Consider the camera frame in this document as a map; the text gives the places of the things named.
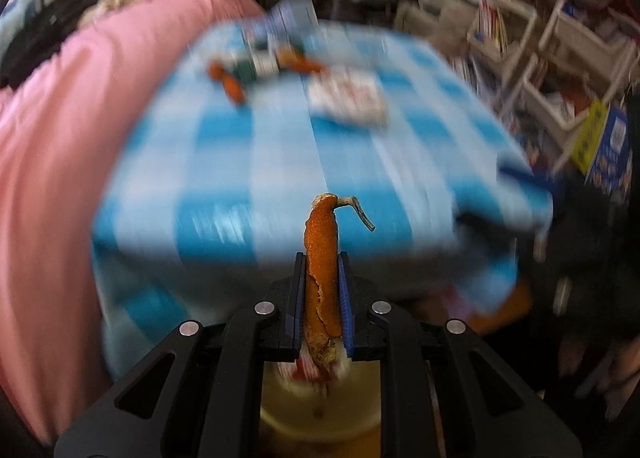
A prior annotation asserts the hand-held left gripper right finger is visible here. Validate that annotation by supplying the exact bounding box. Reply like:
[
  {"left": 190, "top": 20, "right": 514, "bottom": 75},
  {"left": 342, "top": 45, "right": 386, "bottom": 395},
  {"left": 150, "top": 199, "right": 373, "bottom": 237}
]
[{"left": 337, "top": 252, "right": 585, "bottom": 458}]

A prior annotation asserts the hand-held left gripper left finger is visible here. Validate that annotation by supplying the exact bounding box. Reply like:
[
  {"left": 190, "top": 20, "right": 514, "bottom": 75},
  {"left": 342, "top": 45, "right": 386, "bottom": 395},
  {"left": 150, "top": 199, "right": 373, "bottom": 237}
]
[{"left": 52, "top": 252, "right": 308, "bottom": 458}]

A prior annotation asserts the orange peel with stem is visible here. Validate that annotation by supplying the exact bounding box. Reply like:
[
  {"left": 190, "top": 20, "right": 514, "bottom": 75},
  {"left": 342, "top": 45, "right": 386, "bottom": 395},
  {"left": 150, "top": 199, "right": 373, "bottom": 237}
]
[{"left": 299, "top": 193, "right": 376, "bottom": 381}]

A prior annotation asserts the yellow plastic bin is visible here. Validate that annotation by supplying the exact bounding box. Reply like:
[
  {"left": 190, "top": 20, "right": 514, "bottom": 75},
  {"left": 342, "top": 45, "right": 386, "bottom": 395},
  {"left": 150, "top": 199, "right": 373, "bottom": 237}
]
[{"left": 260, "top": 360, "right": 383, "bottom": 458}]

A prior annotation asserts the white printed paper packet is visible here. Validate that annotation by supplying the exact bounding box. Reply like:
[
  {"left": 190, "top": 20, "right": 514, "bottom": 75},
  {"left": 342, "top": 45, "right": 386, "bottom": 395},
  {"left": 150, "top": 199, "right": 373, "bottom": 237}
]
[{"left": 306, "top": 65, "right": 390, "bottom": 128}]

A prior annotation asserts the red white crumpled packet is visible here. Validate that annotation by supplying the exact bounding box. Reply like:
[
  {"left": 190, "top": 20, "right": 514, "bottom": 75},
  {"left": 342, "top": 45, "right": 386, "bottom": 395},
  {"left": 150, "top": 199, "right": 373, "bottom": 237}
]
[{"left": 290, "top": 344, "right": 351, "bottom": 384}]

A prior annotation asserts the yellow blue box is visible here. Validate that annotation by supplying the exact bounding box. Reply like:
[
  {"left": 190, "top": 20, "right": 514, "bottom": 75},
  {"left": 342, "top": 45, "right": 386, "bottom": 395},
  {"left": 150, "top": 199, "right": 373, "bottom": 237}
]
[{"left": 570, "top": 98, "right": 633, "bottom": 204}]

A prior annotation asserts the blue checked tablecloth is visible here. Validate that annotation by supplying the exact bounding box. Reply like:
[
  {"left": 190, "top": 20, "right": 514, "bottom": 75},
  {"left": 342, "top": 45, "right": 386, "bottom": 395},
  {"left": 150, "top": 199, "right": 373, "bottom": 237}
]
[{"left": 90, "top": 18, "right": 556, "bottom": 379}]

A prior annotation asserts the small orange peel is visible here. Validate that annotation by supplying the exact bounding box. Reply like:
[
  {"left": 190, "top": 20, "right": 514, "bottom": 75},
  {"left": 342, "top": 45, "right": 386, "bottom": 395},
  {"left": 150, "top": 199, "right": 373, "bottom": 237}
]
[{"left": 207, "top": 60, "right": 248, "bottom": 109}]

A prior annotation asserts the white shelving rack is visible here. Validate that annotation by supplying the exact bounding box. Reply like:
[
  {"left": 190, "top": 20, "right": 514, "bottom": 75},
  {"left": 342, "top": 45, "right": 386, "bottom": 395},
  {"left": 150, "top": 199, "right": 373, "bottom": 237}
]
[{"left": 395, "top": 0, "right": 636, "bottom": 174}]

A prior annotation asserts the green toy with orange piece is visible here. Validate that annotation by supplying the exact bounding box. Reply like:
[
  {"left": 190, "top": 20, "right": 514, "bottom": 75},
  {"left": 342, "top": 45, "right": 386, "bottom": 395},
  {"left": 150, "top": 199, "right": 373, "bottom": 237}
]
[{"left": 231, "top": 58, "right": 258, "bottom": 86}]

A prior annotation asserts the long orange peel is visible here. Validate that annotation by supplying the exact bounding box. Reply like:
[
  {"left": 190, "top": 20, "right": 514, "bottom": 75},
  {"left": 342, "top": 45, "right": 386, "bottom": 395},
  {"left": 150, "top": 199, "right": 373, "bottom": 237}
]
[{"left": 277, "top": 49, "right": 328, "bottom": 74}]

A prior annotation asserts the white blue carton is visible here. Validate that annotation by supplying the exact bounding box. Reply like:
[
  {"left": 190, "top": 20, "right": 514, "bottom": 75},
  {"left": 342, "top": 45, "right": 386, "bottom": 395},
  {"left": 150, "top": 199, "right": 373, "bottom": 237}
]
[{"left": 242, "top": 0, "right": 318, "bottom": 41}]

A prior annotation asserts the pink blanket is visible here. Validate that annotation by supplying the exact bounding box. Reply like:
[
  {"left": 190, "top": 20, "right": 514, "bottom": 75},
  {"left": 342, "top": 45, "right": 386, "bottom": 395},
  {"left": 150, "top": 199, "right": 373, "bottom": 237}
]
[{"left": 0, "top": 0, "right": 266, "bottom": 444}]

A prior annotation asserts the black clothing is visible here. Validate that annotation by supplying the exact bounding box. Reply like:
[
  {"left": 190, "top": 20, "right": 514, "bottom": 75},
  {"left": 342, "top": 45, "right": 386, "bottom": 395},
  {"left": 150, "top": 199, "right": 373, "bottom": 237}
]
[{"left": 0, "top": 0, "right": 108, "bottom": 89}]

